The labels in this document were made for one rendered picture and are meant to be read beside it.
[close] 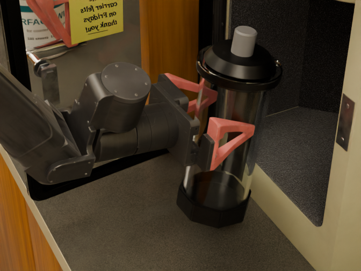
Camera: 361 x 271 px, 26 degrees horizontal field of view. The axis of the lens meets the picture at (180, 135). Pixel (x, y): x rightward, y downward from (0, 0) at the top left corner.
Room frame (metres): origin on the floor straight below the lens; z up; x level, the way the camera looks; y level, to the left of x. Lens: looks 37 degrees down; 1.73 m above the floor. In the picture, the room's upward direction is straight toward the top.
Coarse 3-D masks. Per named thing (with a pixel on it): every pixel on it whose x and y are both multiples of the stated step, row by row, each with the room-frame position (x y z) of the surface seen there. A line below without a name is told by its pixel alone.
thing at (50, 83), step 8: (48, 64) 0.86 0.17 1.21; (40, 72) 0.85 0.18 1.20; (48, 72) 0.84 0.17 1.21; (56, 72) 0.85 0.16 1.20; (48, 80) 0.84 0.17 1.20; (56, 80) 0.85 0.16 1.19; (48, 88) 0.84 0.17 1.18; (56, 88) 0.85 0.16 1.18; (48, 96) 0.84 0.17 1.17; (56, 96) 0.85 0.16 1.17
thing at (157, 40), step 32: (32, 0) 0.85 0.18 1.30; (64, 0) 0.88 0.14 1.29; (96, 0) 0.90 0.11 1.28; (128, 0) 0.92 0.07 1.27; (160, 0) 0.95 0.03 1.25; (192, 0) 0.98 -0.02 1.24; (32, 32) 0.85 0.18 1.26; (64, 32) 0.87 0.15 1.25; (96, 32) 0.90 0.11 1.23; (128, 32) 0.92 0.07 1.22; (160, 32) 0.95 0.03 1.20; (192, 32) 0.98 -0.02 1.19; (32, 64) 0.85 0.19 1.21; (64, 64) 0.87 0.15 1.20; (96, 64) 0.89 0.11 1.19; (160, 64) 0.95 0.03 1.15; (192, 64) 0.98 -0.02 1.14; (64, 96) 0.87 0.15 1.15; (192, 96) 0.98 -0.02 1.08
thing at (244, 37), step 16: (240, 32) 0.83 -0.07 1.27; (256, 32) 0.84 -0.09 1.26; (224, 48) 0.84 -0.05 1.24; (240, 48) 0.83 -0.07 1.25; (256, 48) 0.85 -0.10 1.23; (208, 64) 0.82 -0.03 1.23; (224, 64) 0.81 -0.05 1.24; (240, 64) 0.80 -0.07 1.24; (256, 64) 0.81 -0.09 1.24; (272, 64) 0.83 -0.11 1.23
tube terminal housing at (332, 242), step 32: (352, 32) 0.75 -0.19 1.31; (352, 64) 0.74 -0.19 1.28; (352, 96) 0.74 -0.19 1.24; (352, 128) 0.73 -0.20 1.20; (352, 160) 0.73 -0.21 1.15; (256, 192) 0.89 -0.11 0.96; (352, 192) 0.73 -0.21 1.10; (288, 224) 0.82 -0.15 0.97; (352, 224) 0.74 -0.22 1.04; (320, 256) 0.75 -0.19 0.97; (352, 256) 0.74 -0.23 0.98
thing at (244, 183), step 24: (216, 72) 0.80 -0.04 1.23; (216, 96) 0.80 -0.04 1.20; (240, 96) 0.79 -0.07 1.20; (264, 96) 0.80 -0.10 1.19; (240, 120) 0.79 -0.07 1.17; (264, 120) 0.82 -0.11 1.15; (192, 168) 0.80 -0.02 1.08; (216, 168) 0.78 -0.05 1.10; (240, 168) 0.79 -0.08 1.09; (192, 192) 0.79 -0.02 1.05; (216, 192) 0.78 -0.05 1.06; (240, 192) 0.79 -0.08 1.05
